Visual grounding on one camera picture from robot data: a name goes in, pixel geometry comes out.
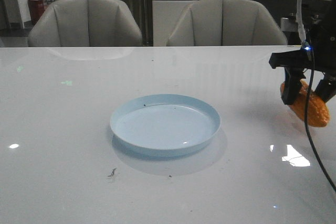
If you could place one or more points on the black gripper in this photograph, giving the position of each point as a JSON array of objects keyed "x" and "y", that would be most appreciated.
[{"x": 295, "y": 62}]

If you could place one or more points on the orange toy corn cob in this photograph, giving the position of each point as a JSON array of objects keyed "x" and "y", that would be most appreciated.
[{"x": 318, "y": 113}]

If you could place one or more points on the light blue round plate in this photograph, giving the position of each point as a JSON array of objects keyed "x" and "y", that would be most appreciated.
[{"x": 165, "y": 125}]

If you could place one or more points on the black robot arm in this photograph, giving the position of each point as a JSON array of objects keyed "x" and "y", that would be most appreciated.
[{"x": 321, "y": 34}]

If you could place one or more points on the right grey upholstered chair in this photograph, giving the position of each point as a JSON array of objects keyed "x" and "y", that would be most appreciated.
[{"x": 226, "y": 23}]

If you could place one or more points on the grey upholstered chair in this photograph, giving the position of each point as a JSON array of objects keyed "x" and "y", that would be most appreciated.
[
  {"x": 226, "y": 23},
  {"x": 86, "y": 23}
]

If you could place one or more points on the left grey upholstered chair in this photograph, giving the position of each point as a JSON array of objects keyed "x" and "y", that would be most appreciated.
[{"x": 86, "y": 23}]

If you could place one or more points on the red bin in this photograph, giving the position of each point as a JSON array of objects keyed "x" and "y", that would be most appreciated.
[{"x": 36, "y": 9}]

